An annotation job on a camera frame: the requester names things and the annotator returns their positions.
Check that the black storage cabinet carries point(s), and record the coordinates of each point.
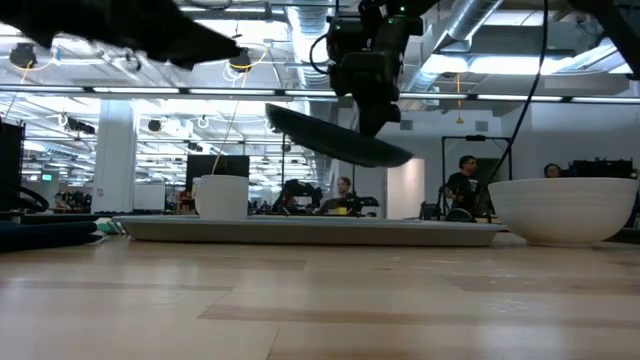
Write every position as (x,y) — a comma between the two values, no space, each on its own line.
(11,165)

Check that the navy cloth napkin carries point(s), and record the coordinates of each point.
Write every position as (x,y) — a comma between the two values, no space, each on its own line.
(45,235)

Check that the black equipment rack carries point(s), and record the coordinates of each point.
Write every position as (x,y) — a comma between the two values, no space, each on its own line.
(600,167)

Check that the white door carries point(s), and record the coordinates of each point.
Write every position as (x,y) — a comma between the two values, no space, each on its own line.
(405,195)

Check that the green exit sign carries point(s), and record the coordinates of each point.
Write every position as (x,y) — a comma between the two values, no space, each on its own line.
(47,177)

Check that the person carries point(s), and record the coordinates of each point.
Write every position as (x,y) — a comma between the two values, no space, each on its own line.
(465,185)
(552,171)
(342,192)

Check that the black computer monitor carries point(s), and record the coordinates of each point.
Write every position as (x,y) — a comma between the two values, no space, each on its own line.
(220,165)

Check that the black ceiling-mounted device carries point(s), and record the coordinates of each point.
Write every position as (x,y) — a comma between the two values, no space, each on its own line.
(242,64)
(23,56)

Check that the long LED light bar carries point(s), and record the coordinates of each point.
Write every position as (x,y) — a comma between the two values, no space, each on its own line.
(225,92)

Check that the dark teal plate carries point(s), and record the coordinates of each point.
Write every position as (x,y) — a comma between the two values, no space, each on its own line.
(340,145)

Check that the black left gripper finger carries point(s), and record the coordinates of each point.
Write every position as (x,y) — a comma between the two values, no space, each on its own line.
(175,40)

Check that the black gantry frame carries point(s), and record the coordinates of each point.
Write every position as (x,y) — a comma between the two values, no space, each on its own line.
(475,138)
(283,160)

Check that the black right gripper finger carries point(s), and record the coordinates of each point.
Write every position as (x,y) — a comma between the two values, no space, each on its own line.
(377,120)

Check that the white ribbed cup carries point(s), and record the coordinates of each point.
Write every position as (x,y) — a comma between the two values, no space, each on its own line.
(222,197)

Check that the white ribbed bowl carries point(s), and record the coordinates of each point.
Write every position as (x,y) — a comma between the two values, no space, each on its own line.
(562,210)

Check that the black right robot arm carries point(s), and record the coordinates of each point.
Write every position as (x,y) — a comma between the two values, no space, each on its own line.
(625,30)

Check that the smooth silver air duct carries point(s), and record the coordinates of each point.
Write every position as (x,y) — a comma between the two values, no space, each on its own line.
(465,20)

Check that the black background robot arm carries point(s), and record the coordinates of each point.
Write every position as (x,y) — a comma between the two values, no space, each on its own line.
(430,207)
(295,192)
(362,202)

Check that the wide ribbed air duct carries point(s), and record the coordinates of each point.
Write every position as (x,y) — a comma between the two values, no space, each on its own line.
(300,30)

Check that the white square column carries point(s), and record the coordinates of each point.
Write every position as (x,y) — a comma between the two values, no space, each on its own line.
(115,155)

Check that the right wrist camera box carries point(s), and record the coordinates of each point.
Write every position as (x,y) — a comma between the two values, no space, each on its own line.
(355,35)

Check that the grey plastic tray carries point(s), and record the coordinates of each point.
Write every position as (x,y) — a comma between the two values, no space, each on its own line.
(310,235)

